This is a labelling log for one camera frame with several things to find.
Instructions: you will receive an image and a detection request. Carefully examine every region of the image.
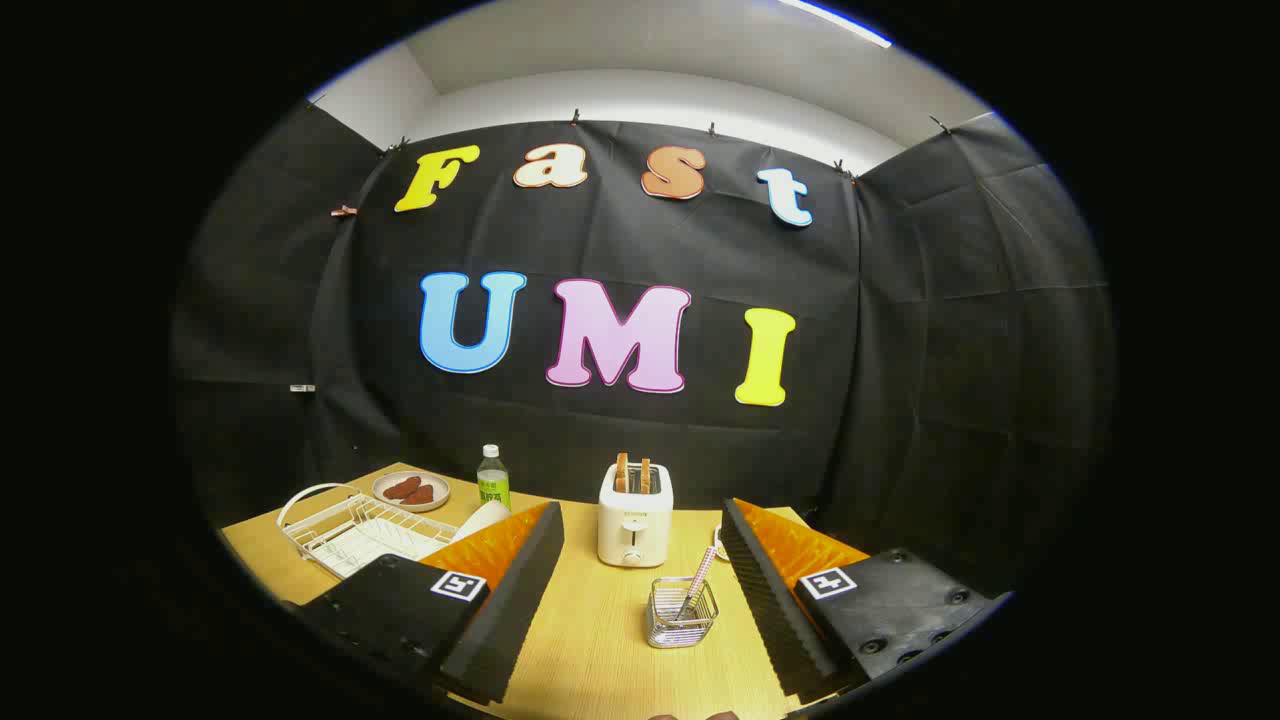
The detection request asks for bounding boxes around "metal wire basket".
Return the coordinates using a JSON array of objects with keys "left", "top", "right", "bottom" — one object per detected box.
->
[{"left": 646, "top": 576, "right": 721, "bottom": 650}]

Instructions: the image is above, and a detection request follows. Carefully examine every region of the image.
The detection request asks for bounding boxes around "checkered handle spoon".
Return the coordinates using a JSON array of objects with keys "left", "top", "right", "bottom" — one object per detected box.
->
[{"left": 676, "top": 545, "right": 719, "bottom": 622}]

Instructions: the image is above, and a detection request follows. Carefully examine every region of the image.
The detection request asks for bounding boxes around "white drip tray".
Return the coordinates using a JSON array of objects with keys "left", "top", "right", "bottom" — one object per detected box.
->
[{"left": 312, "top": 520, "right": 451, "bottom": 579}]

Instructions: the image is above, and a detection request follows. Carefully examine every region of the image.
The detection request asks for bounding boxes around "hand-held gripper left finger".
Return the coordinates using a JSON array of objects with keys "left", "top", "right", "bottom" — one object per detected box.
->
[{"left": 283, "top": 500, "right": 566, "bottom": 707}]

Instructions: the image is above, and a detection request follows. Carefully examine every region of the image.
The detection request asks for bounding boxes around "white wire dish rack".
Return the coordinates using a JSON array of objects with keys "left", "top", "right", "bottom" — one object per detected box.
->
[{"left": 276, "top": 483, "right": 463, "bottom": 581}]

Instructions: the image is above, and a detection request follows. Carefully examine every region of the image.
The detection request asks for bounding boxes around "small beige meat plate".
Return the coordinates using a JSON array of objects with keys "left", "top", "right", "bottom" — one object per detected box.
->
[{"left": 372, "top": 471, "right": 452, "bottom": 514}]

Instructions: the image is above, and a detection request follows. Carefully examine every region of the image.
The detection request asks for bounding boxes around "green label drink bottle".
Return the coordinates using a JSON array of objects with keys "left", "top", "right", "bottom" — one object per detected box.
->
[{"left": 476, "top": 444, "right": 512, "bottom": 513}]

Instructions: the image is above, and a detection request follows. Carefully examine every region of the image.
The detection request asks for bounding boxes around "white toaster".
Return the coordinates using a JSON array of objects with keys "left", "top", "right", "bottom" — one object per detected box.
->
[{"left": 598, "top": 462, "right": 675, "bottom": 569}]

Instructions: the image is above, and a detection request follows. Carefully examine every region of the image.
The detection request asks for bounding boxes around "grey round plate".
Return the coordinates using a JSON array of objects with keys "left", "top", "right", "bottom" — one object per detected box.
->
[{"left": 453, "top": 499, "right": 512, "bottom": 547}]

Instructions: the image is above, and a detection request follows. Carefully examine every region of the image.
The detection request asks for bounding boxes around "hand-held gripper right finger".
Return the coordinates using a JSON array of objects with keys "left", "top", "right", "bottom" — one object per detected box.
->
[{"left": 720, "top": 497, "right": 1002, "bottom": 706}]

